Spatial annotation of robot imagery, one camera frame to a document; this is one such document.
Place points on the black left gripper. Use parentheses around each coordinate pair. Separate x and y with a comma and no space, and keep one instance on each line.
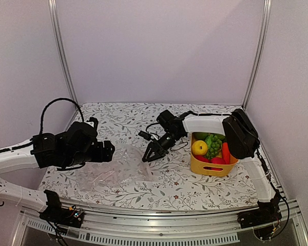
(108,155)

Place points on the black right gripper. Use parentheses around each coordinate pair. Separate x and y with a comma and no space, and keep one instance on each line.
(159,152)

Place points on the clear zip top bag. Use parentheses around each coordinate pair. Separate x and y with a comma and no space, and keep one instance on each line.
(125,168)

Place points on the yellow toy lemon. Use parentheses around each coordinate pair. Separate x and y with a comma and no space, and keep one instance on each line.
(199,147)

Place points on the green toy apple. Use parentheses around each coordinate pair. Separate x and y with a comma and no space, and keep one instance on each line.
(200,135)

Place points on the red toy bell pepper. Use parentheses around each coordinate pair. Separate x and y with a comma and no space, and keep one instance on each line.
(218,160)

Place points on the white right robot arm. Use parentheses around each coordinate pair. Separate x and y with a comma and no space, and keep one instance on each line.
(241,137)

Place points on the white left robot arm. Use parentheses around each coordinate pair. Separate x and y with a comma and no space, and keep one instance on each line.
(66,151)

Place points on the floral patterned table mat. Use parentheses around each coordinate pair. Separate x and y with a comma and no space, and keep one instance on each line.
(173,186)

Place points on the yellow plastic basket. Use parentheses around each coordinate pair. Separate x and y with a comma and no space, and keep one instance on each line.
(211,169)

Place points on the green toy grape bunch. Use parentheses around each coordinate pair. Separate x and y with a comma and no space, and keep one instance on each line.
(214,146)

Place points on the green toy leafy vegetable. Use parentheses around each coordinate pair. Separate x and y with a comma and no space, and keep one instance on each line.
(220,137)

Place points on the orange toy carrot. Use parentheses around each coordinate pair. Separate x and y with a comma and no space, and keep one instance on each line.
(225,153)

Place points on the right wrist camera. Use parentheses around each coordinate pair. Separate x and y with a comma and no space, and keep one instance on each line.
(147,136)

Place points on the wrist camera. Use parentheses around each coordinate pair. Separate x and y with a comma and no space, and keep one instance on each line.
(93,121)
(147,136)

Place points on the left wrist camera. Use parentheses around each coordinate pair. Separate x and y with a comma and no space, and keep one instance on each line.
(93,121)

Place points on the aluminium front rail base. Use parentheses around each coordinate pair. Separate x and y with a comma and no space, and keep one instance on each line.
(107,225)

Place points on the left aluminium corner post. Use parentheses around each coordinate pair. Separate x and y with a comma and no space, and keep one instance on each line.
(60,48)

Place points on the aluminium corner post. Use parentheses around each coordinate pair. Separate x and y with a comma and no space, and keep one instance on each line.
(258,54)
(60,48)

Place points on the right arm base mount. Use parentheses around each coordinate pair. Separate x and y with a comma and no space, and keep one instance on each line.
(267,212)

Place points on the right aluminium corner post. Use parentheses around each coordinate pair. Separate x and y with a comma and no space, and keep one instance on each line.
(258,54)

